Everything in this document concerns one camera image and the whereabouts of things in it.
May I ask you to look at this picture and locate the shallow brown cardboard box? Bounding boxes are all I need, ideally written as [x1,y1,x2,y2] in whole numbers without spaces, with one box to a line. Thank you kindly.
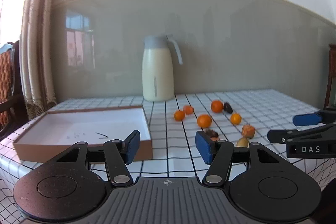
[13,105,153,162]

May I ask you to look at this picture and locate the half dark rotten orange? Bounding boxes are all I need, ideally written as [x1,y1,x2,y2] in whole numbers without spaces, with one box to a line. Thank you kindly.
[204,128,219,141]

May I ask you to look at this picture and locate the dark wooden furniture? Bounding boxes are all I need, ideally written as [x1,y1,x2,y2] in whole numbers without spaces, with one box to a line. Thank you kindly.
[324,43,336,110]

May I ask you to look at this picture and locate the damaged pale orange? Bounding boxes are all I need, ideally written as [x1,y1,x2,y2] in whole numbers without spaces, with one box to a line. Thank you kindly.
[242,124,256,139]

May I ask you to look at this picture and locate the beige curtain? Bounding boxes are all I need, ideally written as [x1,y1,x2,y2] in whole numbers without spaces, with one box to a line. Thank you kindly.
[20,0,66,119]

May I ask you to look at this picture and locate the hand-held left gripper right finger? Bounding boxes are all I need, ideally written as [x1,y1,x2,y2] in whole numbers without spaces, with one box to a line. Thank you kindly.
[195,130,282,185]

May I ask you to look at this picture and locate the cream thermos jug grey lid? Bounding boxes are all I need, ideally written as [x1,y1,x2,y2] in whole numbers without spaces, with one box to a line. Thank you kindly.
[142,34,183,102]

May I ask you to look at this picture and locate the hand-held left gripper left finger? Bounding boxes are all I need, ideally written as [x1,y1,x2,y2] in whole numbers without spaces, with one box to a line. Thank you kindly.
[54,130,141,186]

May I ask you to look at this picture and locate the wooden chair orange cushion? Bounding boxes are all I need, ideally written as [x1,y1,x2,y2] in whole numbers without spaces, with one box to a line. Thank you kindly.
[0,40,27,140]

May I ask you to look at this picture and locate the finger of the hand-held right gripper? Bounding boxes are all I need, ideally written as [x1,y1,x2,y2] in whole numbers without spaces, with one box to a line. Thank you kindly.
[293,109,336,127]
[267,122,336,144]

